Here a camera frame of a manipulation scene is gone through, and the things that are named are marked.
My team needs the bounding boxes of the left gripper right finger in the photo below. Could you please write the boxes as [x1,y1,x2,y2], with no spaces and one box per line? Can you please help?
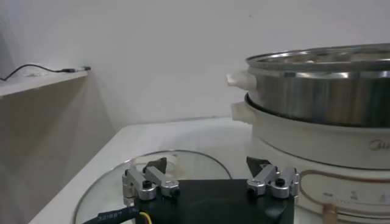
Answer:
[246,156,300,200]

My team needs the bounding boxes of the round glass pot lid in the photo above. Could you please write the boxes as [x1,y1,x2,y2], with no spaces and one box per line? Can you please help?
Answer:
[73,149,232,224]

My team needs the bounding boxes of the perforated steel steamer basket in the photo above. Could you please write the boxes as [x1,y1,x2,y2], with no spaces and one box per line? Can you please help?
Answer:
[225,43,390,128]

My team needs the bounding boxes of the white side desk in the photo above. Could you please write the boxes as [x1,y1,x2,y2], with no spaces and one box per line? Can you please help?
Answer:
[0,68,91,98]

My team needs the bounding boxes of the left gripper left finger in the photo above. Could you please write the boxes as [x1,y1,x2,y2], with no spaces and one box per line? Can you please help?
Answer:
[121,156,181,208]

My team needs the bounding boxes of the black cable with connector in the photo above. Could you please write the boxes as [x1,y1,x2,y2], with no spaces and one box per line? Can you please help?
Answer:
[0,63,91,82]

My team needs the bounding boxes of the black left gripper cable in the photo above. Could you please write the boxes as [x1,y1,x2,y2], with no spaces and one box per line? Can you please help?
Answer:
[82,206,153,224]

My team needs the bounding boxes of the cream electric cooker pot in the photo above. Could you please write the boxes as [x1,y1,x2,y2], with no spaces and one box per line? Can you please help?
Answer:
[230,93,390,224]

